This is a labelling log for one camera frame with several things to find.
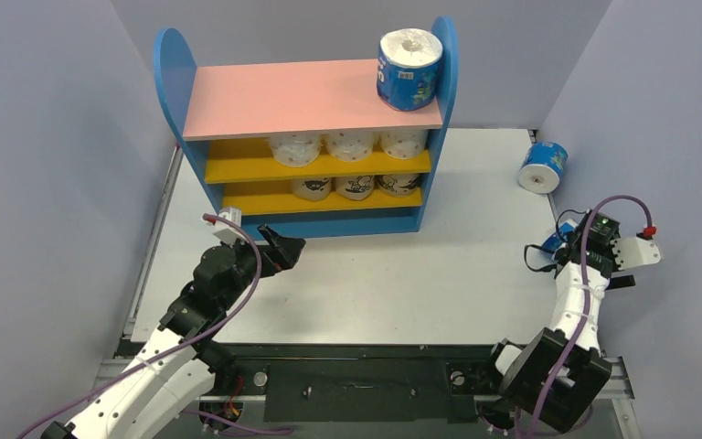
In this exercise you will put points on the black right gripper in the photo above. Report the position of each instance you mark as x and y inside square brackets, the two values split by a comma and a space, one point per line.
[567, 250]

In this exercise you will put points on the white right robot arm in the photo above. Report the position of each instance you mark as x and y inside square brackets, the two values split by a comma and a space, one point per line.
[557, 376]

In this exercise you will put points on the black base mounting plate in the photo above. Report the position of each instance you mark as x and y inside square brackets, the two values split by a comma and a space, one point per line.
[358, 383]

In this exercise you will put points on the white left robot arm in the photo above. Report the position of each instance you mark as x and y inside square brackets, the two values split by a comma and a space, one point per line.
[180, 360]

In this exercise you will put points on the white floral paper roll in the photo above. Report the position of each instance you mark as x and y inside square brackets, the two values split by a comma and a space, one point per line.
[295, 150]
[403, 143]
[350, 146]

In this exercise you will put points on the aluminium rail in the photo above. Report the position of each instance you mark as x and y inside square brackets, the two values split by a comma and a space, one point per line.
[619, 385]

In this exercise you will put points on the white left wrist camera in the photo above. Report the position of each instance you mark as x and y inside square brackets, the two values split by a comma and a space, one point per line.
[225, 225]

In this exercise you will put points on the brown cartoon paper roll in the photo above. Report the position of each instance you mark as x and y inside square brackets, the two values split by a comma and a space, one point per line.
[398, 185]

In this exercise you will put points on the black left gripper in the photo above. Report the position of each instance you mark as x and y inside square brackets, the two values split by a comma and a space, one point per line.
[281, 252]

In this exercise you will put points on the blue paper roll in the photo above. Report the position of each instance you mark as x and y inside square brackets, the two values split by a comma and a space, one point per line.
[554, 239]
[408, 68]
[542, 167]

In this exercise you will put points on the blue pink yellow shelf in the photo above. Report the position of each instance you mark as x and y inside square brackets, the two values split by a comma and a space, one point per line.
[223, 116]

